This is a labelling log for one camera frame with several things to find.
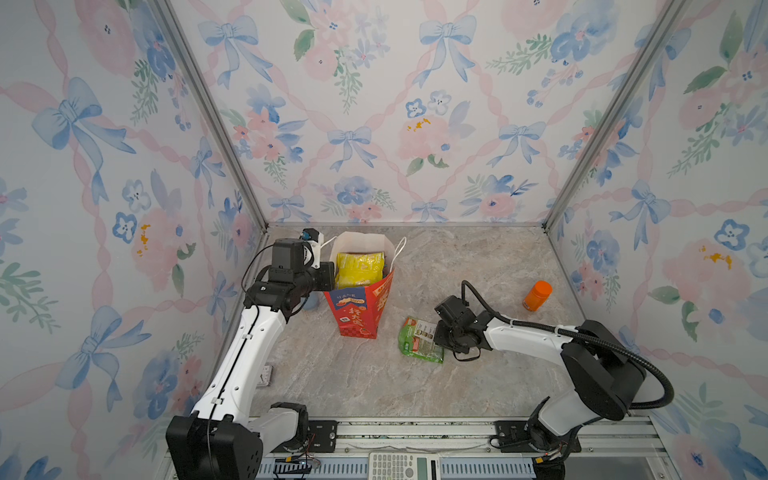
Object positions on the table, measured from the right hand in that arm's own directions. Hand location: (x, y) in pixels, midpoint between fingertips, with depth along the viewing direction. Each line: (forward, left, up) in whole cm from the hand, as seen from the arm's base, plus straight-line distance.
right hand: (434, 338), depth 90 cm
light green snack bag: (0, +5, 0) cm, 5 cm away
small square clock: (-13, +47, +2) cm, 49 cm away
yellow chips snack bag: (+9, +23, +22) cm, 33 cm away
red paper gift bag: (+1, +23, +14) cm, 27 cm away
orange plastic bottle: (+11, -31, +6) cm, 33 cm away
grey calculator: (-32, +10, +1) cm, 34 cm away
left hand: (+9, +28, +24) cm, 38 cm away
